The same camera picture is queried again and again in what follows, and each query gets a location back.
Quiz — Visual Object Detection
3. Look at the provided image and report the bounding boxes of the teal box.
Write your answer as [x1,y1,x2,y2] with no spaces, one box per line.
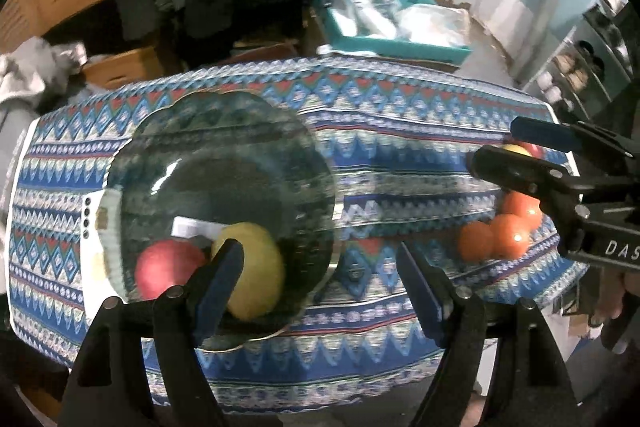
[314,0,473,65]

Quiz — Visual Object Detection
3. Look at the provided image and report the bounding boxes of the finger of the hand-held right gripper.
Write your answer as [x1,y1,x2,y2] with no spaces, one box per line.
[511,116,637,158]
[467,146,585,208]

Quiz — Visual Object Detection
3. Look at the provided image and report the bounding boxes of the metal shelf rack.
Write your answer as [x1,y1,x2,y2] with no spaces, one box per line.
[520,0,631,118]

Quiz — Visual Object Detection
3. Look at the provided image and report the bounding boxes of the orange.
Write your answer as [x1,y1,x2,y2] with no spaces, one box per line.
[500,192,543,230]
[490,213,533,260]
[457,222,498,263]

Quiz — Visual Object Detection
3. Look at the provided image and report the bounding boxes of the pinkish red apple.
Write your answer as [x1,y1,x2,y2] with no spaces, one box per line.
[134,239,208,300]

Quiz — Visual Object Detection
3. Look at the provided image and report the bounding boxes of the scalloped glass plate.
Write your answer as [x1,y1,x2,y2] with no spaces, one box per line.
[102,91,337,353]

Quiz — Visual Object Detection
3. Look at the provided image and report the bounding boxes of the blue patterned tablecloth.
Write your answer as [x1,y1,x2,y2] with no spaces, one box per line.
[7,54,588,410]

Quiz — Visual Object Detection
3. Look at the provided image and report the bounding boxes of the clear plastic bag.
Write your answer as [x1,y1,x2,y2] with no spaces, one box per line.
[400,4,471,50]

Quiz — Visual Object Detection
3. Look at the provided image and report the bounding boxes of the white rectangular card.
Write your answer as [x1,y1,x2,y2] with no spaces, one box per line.
[82,189,121,303]

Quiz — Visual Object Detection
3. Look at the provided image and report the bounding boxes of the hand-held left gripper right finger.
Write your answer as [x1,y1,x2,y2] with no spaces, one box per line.
[397,243,583,427]

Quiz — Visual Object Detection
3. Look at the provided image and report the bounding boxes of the grey cloth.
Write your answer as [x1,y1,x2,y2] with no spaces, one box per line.
[0,37,88,108]

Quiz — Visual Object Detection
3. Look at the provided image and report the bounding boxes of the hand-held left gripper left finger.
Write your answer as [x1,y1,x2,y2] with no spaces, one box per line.
[62,239,246,427]

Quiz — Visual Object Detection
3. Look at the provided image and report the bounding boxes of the dark red apple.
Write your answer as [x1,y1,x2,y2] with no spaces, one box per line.
[502,142,546,162]

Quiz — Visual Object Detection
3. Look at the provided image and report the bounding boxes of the white paper slip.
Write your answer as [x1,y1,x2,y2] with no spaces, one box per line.
[171,216,226,240]

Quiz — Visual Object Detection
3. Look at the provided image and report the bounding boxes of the person's right hand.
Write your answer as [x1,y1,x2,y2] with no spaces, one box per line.
[595,269,633,353]

